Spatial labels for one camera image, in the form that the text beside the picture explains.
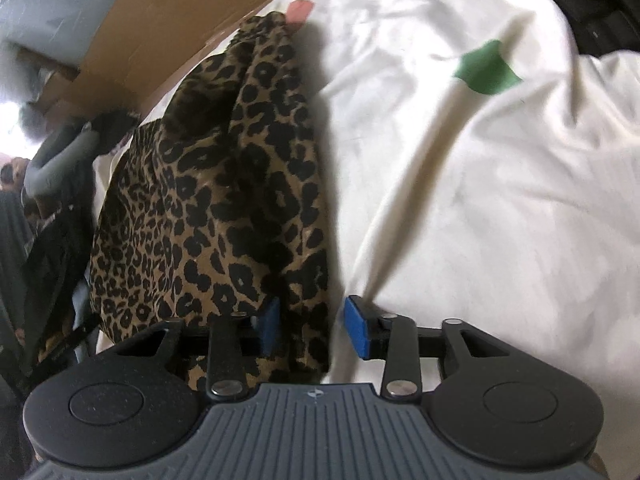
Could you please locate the flattened cardboard box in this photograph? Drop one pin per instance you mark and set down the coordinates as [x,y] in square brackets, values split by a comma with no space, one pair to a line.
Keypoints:
[165,25]

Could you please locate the black folded cloth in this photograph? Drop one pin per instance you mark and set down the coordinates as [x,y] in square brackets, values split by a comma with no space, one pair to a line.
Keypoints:
[600,5]

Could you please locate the small black cloth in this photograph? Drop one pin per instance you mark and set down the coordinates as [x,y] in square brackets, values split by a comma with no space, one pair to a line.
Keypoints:
[115,127]

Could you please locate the black garment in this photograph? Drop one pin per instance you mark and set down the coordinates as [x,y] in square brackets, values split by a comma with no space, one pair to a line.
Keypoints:
[55,260]

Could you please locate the leopard print garment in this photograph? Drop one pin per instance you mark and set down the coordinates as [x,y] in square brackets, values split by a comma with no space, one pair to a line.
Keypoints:
[210,200]

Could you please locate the white printed blanket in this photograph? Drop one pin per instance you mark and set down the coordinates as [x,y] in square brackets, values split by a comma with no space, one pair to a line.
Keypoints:
[475,210]

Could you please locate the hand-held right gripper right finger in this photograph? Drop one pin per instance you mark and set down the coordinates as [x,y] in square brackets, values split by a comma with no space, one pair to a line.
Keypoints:
[357,330]

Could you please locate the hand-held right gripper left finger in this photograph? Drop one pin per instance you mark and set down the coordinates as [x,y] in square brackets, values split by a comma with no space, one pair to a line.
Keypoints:
[270,327]

